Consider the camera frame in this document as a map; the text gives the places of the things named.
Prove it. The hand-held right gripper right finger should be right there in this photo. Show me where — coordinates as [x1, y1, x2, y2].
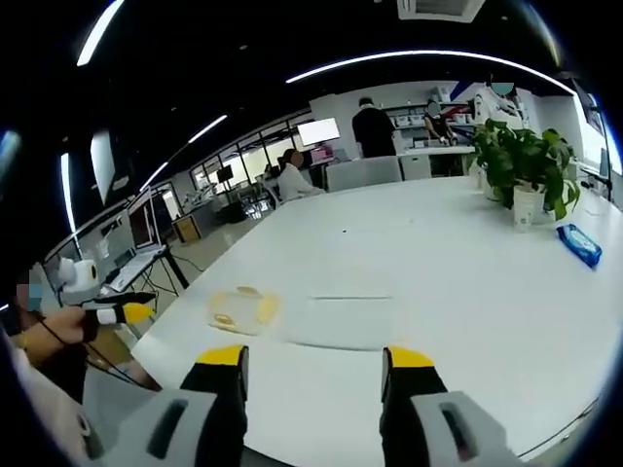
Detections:
[379, 344, 531, 467]

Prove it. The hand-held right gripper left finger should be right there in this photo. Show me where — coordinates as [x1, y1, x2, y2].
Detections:
[81, 343, 251, 467]

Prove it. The person's left hand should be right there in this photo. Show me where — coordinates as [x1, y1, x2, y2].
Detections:
[42, 307, 96, 352]

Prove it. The cardboard box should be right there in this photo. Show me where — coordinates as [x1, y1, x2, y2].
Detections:
[171, 213, 202, 243]

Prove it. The person's white clothing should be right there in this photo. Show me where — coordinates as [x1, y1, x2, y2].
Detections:
[0, 335, 92, 461]

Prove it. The clear plastic sheet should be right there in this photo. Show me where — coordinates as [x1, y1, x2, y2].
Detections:
[285, 293, 406, 350]

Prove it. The ceiling light strip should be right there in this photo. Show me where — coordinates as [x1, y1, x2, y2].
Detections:
[76, 0, 126, 68]
[187, 114, 230, 145]

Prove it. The blue wet wipes packet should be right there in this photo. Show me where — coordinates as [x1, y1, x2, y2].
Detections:
[555, 223, 604, 269]

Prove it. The white computer monitor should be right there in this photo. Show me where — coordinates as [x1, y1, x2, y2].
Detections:
[296, 117, 342, 148]

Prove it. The green potted plant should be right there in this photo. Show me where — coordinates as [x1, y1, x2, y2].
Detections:
[470, 118, 583, 234]

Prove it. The storage shelf with boxes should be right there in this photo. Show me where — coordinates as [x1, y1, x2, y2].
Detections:
[385, 102, 476, 147]

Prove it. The long curved ceiling light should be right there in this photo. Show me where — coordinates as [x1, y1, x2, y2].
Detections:
[285, 49, 576, 97]

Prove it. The ceiling air vent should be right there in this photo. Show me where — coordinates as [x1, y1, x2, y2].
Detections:
[396, 0, 489, 21]

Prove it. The black cable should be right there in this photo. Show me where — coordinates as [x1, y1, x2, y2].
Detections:
[37, 314, 150, 388]

